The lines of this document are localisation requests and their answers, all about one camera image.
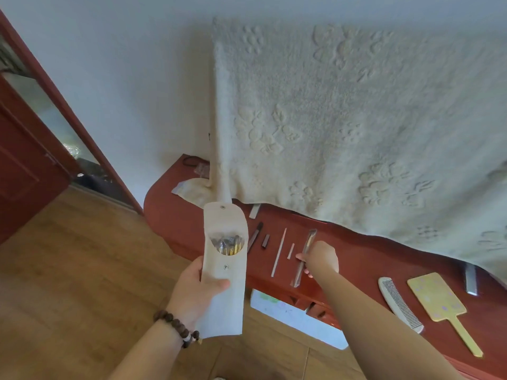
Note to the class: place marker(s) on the person's right hand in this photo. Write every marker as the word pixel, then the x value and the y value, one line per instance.
pixel 324 259

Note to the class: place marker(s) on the person's left hand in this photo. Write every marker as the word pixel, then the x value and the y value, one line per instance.
pixel 189 290

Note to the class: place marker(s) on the person's left thumb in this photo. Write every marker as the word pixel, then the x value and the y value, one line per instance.
pixel 217 286

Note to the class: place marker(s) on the person's right fingers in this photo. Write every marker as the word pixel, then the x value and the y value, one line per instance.
pixel 302 258

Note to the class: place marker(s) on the beige fabric snap pouch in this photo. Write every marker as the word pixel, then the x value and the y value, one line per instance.
pixel 224 304

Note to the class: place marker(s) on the person's right forearm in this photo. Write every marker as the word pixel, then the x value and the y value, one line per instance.
pixel 376 332

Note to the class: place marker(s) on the person's left forearm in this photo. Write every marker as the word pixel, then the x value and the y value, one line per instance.
pixel 152 354

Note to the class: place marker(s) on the short pale stick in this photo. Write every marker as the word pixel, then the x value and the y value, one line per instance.
pixel 290 251

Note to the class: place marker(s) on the long thin pale stick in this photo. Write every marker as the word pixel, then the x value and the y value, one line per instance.
pixel 279 253

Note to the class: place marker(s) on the bundle of makeup brushes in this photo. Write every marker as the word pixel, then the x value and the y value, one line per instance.
pixel 229 245

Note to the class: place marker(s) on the dark slim makeup brush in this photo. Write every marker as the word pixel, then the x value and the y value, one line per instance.
pixel 254 237

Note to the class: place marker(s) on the white box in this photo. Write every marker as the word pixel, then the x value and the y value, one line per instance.
pixel 293 316

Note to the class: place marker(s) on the small white flat piece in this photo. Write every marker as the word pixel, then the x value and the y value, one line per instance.
pixel 255 211

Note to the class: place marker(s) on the red wooden dresser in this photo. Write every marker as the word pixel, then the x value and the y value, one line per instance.
pixel 178 221

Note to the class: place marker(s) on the clear plastic bag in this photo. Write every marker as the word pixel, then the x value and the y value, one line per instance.
pixel 194 191

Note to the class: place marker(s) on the white plastic comb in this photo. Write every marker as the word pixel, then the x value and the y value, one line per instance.
pixel 400 304

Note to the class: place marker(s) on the small clear packet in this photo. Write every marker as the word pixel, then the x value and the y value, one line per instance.
pixel 202 170

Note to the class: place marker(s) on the yellow hand mirror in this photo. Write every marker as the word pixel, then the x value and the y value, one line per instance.
pixel 433 296

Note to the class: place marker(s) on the cream embossed floral towel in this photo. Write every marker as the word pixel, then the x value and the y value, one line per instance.
pixel 348 126

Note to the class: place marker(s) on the silver metal bar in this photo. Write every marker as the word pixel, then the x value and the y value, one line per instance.
pixel 471 279

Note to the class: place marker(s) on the red wooden door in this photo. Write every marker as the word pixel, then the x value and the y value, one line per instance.
pixel 27 166

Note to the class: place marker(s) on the red door frame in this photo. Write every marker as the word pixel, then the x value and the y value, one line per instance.
pixel 71 122

